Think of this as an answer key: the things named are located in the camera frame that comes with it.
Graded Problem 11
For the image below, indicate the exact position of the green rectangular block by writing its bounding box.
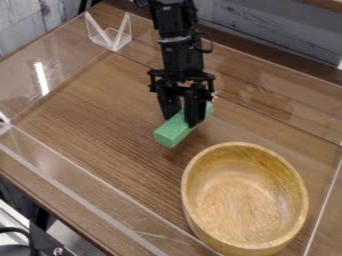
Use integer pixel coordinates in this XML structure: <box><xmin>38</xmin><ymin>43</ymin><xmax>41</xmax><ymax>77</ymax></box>
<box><xmin>153</xmin><ymin>101</ymin><xmax>216</xmax><ymax>150</ymax></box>

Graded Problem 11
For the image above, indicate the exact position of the black cable bottom left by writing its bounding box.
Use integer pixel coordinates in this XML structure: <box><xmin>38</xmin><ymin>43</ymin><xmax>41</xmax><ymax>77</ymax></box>
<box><xmin>0</xmin><ymin>227</ymin><xmax>35</xmax><ymax>256</ymax></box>

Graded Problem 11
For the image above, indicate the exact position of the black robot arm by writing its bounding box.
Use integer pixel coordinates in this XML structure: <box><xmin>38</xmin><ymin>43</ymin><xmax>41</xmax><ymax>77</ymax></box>
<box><xmin>134</xmin><ymin>0</ymin><xmax>216</xmax><ymax>128</ymax></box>

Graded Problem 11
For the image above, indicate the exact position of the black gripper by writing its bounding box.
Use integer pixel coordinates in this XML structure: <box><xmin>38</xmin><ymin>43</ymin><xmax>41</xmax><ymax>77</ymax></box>
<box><xmin>149</xmin><ymin>43</ymin><xmax>216</xmax><ymax>128</ymax></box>

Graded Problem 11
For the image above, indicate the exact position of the clear acrylic tray wall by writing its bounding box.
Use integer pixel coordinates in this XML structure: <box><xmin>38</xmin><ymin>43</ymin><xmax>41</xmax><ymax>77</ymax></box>
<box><xmin>0</xmin><ymin>6</ymin><xmax>342</xmax><ymax>256</ymax></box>

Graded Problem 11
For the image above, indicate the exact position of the brown wooden bowl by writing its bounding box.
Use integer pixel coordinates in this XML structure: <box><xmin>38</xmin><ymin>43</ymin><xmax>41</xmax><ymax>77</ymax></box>
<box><xmin>182</xmin><ymin>142</ymin><xmax>309</xmax><ymax>256</ymax></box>

